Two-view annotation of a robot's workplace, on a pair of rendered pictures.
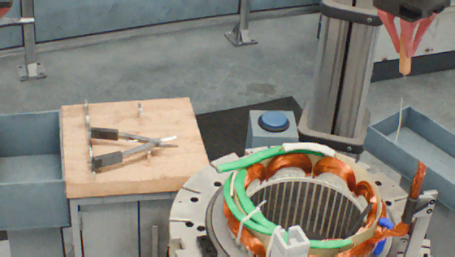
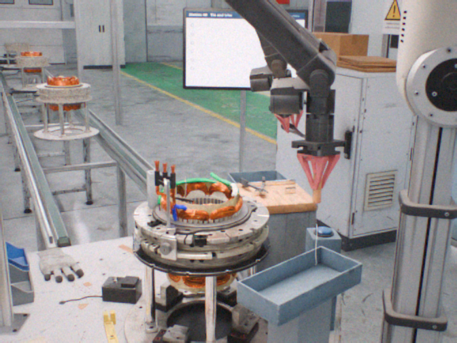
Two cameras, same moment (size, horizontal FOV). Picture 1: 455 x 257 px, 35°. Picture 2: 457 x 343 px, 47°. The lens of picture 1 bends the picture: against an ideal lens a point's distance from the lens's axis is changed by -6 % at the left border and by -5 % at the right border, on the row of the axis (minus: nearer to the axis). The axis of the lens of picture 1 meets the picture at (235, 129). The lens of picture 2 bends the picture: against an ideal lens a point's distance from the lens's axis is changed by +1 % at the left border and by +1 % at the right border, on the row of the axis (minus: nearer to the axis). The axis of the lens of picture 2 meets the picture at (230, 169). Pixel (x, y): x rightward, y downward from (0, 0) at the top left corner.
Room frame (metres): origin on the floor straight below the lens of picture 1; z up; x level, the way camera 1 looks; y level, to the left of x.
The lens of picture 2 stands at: (0.77, -1.25, 1.55)
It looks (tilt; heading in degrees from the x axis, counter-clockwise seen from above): 17 degrees down; 91
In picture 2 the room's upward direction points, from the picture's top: 1 degrees clockwise
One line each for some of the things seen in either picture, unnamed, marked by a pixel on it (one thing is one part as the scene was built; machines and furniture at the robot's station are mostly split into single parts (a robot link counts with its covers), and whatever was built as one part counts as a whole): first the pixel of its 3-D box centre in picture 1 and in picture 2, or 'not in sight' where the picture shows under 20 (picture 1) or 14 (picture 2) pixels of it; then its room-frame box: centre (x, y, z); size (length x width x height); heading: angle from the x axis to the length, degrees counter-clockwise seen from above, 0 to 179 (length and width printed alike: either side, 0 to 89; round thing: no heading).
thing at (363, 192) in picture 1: (366, 200); not in sight; (0.70, -0.17, 1.12); 0.06 x 0.02 x 0.04; 21
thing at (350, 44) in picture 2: not in sight; (334, 47); (1.44, 2.75, 1.30); 0.39 x 0.29 x 0.22; 126
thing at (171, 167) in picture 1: (131, 144); (273, 196); (0.86, 0.15, 1.05); 0.20 x 0.19 x 0.02; 106
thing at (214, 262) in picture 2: not in sight; (202, 228); (0.68, -0.09, 1.05); 0.29 x 0.29 x 0.06
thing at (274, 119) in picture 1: (274, 119); (324, 231); (0.97, -0.06, 1.04); 0.04 x 0.04 x 0.01
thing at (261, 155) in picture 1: (271, 156); (226, 184); (0.73, -0.05, 1.15); 0.15 x 0.04 x 0.02; 111
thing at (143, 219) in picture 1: (132, 219); (271, 242); (0.86, 0.15, 0.91); 0.19 x 0.19 x 0.26; 16
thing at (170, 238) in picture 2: not in sight; (170, 246); (0.62, -0.24, 1.07); 0.04 x 0.02 x 0.05; 159
